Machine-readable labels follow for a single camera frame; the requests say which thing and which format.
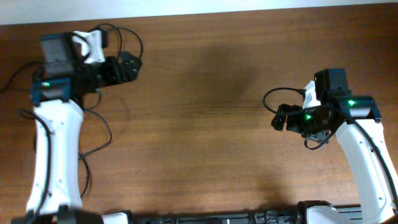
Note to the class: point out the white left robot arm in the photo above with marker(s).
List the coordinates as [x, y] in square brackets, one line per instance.
[74, 65]

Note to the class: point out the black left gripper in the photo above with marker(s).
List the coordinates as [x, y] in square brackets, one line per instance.
[128, 74]

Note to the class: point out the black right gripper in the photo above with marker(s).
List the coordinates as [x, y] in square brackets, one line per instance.
[293, 124]

